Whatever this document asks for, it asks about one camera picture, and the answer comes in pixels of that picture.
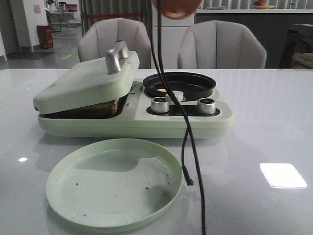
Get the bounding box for bread slice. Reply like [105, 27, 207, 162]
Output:
[73, 98, 119, 115]

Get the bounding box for green breakfast maker lid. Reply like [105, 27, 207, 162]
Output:
[33, 51, 139, 115]

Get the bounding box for pink bowl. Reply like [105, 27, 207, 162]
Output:
[151, 0, 203, 20]

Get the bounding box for green breakfast maker base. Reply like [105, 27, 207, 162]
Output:
[38, 79, 233, 139]

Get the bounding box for left silver knob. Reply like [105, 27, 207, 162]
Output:
[151, 97, 170, 114]

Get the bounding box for silver knob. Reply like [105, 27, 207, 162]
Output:
[197, 98, 216, 115]
[151, 97, 170, 114]

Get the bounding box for black round frying pan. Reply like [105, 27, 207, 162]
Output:
[143, 71, 216, 101]

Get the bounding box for right silver knob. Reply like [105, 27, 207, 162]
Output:
[197, 98, 216, 115]

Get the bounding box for green round plate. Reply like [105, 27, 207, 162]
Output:
[46, 139, 183, 232]

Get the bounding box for white refrigerator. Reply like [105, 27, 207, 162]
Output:
[161, 14, 195, 69]

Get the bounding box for right grey armchair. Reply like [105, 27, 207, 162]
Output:
[178, 20, 267, 69]

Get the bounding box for grey armchair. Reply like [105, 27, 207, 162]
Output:
[178, 20, 267, 69]
[78, 18, 151, 69]

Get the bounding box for left grey armchair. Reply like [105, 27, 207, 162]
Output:
[78, 18, 151, 69]

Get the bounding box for red barrier belt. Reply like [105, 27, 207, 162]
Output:
[86, 12, 143, 19]

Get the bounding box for red trash bin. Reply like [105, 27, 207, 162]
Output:
[37, 24, 53, 49]

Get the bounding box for dark kitchen counter cabinet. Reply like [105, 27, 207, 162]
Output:
[187, 10, 313, 69]

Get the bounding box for fruit plate on counter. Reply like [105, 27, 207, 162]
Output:
[252, 0, 275, 9]

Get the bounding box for dark washing machine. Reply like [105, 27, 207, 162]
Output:
[279, 23, 313, 69]

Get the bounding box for green pan handle knob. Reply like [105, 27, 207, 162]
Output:
[165, 91, 185, 103]

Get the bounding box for black cable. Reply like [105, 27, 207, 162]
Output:
[146, 0, 207, 235]

